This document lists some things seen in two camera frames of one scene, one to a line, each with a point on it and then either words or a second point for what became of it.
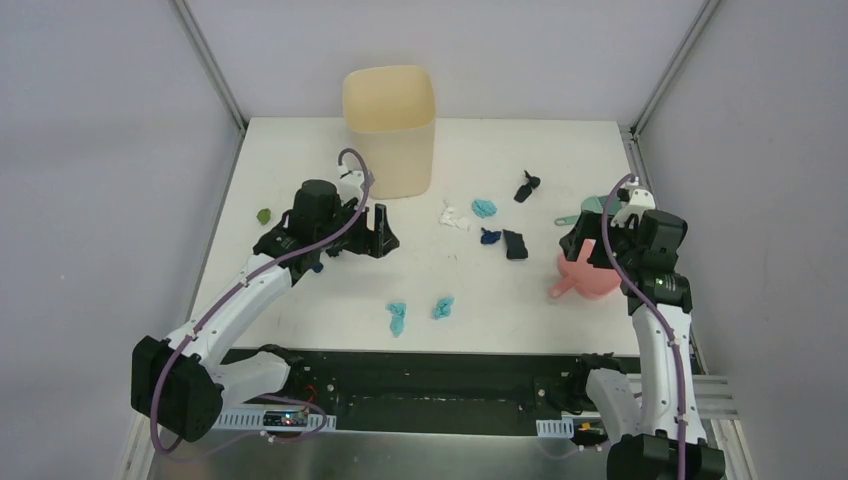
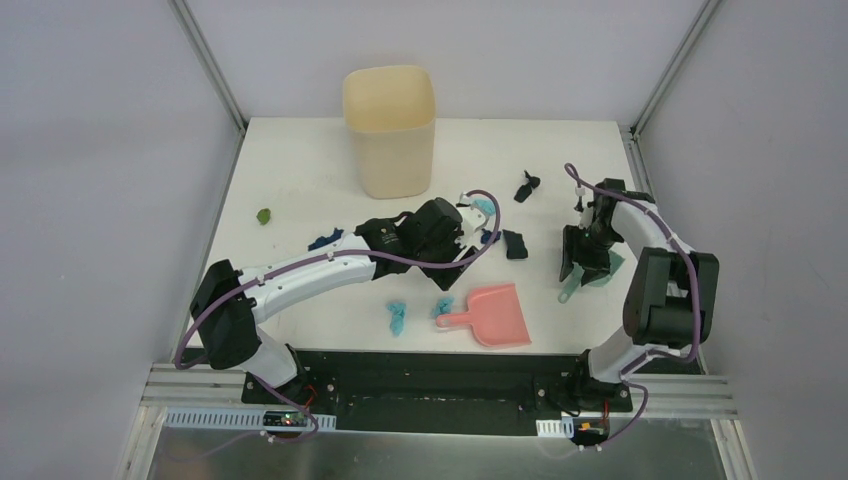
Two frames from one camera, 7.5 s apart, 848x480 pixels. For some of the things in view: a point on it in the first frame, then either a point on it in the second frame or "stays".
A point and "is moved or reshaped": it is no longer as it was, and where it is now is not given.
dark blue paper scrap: [488, 237] stays
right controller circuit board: [589, 431] stays
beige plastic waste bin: [391, 119] stays
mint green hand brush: [596, 204] is moved or reshaped
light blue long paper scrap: [398, 317] stays
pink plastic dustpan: [584, 277] → [494, 315]
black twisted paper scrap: [525, 190] stays
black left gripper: [365, 234] → [454, 258]
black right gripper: [588, 226] stays
